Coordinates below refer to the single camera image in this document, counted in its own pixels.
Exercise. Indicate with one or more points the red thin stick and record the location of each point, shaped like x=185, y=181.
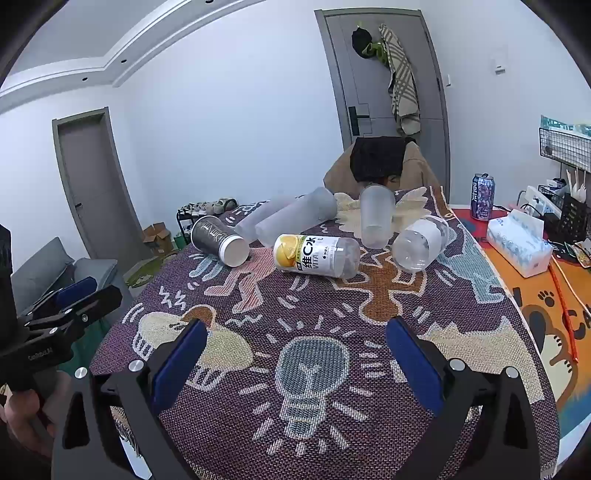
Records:
x=565, y=309

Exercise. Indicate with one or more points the black shoe rack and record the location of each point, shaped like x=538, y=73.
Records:
x=184, y=224

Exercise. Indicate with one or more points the green hanging cloth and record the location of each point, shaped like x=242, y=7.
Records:
x=376, y=50

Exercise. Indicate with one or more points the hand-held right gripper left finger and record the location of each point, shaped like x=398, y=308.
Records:
x=179, y=365

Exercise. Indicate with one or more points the black hat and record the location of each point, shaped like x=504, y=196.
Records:
x=361, y=40

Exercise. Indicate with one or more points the grey sofa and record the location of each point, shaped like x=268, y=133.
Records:
x=41, y=270

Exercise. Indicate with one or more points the printed woven blanket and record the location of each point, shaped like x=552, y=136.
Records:
x=323, y=318

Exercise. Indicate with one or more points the frosted plastic cup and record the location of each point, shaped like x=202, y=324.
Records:
x=377, y=217
x=258, y=217
x=295, y=217

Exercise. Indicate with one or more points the black mesh holder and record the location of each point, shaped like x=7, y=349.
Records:
x=572, y=221

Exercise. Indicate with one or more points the cardboard box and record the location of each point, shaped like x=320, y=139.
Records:
x=157, y=235

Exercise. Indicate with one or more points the white plastic cutlery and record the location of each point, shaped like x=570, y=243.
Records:
x=577, y=184

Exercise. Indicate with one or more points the white label clear bottle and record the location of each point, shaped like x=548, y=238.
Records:
x=422, y=244

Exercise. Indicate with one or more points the green floor rug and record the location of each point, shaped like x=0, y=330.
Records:
x=147, y=270

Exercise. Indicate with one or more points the dark grey paper cup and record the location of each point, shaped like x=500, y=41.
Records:
x=214, y=237

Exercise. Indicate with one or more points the white power strip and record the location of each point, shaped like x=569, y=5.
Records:
x=535, y=198

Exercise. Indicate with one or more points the orange printed table mat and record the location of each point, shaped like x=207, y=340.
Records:
x=517, y=288

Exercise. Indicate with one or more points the blue drink can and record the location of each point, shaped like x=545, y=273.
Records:
x=482, y=198

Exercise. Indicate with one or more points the plaid scarf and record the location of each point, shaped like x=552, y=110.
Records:
x=402, y=87

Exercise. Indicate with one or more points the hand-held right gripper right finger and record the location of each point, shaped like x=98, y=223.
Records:
x=415, y=364

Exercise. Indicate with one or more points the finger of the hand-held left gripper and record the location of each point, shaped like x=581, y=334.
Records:
x=76, y=290
x=94, y=304

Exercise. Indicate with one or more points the white wall switch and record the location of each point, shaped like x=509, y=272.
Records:
x=498, y=64

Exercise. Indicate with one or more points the grey narrow door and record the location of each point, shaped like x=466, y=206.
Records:
x=99, y=184

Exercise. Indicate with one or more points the white tissue pack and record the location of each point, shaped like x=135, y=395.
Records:
x=519, y=242

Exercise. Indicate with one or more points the black cloth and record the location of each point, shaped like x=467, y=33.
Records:
x=376, y=159

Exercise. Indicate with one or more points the person's left hand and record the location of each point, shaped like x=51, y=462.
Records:
x=23, y=408

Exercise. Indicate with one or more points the yellow label plastic bottle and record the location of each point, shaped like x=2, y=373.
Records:
x=314, y=254

